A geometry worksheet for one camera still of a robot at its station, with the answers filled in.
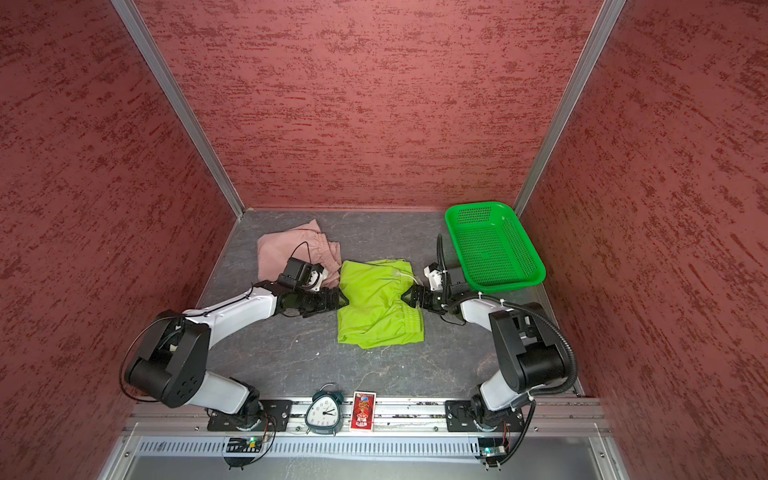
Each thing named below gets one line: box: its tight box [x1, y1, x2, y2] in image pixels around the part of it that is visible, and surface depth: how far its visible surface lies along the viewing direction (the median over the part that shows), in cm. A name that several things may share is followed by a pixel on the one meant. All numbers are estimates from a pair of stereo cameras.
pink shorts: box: [257, 219, 342, 289], surface depth 105 cm
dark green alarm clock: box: [304, 383, 344, 437], surface depth 73 cm
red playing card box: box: [350, 391, 377, 432], surface depth 75 cm
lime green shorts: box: [338, 259, 424, 349], surface depth 89 cm
